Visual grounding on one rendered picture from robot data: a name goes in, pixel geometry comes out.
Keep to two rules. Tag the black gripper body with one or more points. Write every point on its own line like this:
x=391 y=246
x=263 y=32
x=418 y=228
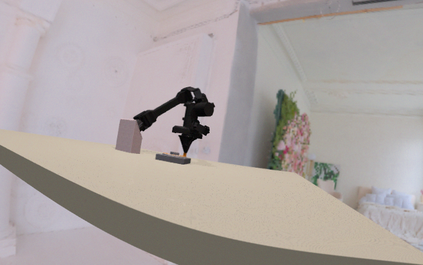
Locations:
x=185 y=129

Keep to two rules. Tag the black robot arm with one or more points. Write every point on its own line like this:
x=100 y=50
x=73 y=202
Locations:
x=201 y=108

